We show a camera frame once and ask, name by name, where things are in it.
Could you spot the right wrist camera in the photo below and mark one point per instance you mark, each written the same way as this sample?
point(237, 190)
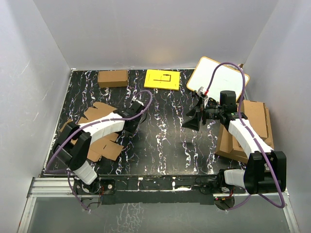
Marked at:
point(201, 92)

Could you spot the stack of flat cardboard boxes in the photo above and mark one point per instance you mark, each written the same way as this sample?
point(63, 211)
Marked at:
point(259, 118)

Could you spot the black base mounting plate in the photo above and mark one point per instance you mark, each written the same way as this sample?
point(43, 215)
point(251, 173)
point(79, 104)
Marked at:
point(117, 189)

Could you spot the aluminium frame rail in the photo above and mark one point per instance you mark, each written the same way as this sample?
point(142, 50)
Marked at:
point(42, 188)

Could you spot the yellow book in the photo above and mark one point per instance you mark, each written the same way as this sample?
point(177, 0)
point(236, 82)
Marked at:
point(162, 79)

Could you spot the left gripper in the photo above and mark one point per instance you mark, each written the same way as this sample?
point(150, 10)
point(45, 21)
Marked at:
point(130, 131)

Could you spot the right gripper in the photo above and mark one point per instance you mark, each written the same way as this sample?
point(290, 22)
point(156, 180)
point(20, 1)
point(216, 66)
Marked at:
point(194, 123)

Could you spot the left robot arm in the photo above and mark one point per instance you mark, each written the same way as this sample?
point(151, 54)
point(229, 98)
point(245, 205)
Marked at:
point(72, 146)

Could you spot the folded brown cardboard box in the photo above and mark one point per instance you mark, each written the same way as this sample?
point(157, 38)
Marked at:
point(113, 78)

